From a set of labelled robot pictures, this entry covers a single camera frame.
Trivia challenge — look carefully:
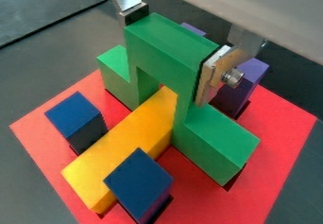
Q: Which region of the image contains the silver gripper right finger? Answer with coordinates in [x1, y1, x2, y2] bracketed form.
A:
[194, 25, 267, 107]

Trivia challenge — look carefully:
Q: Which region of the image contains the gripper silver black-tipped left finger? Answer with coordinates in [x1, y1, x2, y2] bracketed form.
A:
[110, 0, 149, 27]

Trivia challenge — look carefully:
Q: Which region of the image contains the green U-shaped block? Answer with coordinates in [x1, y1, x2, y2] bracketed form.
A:
[97, 13, 259, 185]

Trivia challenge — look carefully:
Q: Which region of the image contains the red base board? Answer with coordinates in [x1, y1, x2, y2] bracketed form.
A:
[10, 72, 316, 224]

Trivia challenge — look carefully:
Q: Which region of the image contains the yellow long block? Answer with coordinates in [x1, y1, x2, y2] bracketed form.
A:
[61, 87, 176, 214]

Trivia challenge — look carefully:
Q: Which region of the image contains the dark blue block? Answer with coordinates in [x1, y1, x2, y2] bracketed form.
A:
[104, 148, 173, 224]
[45, 92, 108, 155]

